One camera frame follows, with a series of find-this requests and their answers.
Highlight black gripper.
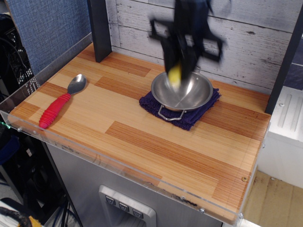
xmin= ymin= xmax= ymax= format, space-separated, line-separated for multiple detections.
xmin=150 ymin=0 xmax=223 ymax=79

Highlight yellow wavy food item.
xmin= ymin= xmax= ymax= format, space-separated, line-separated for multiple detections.
xmin=168 ymin=62 xmax=182 ymax=89

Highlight purple folded cloth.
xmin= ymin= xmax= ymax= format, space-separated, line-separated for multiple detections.
xmin=139 ymin=88 xmax=221 ymax=131

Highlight clear acrylic table guard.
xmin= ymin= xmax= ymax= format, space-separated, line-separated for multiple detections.
xmin=0 ymin=45 xmax=270 ymax=226

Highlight white ribbed box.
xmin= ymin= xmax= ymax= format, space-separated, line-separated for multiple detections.
xmin=257 ymin=87 xmax=303 ymax=188

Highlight stainless steel cabinet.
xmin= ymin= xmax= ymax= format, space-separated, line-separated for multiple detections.
xmin=48 ymin=145 xmax=222 ymax=227

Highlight black crate rack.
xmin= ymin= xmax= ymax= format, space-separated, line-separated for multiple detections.
xmin=0 ymin=13 xmax=35 ymax=101

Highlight silver button control panel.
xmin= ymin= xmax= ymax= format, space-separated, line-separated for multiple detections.
xmin=98 ymin=185 xmax=157 ymax=227

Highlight yellow object bottom left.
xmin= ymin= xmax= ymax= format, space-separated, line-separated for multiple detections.
xmin=29 ymin=216 xmax=43 ymax=227

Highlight steel bowl with handles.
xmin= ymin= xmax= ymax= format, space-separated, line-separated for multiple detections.
xmin=151 ymin=71 xmax=213 ymax=121

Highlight dark left vertical post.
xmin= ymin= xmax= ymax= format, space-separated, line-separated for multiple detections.
xmin=87 ymin=0 xmax=112 ymax=62

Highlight dark vertical post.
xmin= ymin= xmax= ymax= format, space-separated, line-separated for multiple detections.
xmin=87 ymin=0 xmax=112 ymax=62
xmin=265 ymin=7 xmax=303 ymax=114

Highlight red handled metal spoon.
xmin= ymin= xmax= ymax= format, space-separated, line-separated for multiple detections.
xmin=39 ymin=74 xmax=87 ymax=129

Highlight dark right vertical post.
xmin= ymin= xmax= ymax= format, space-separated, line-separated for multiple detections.
xmin=265 ymin=7 xmax=303 ymax=114

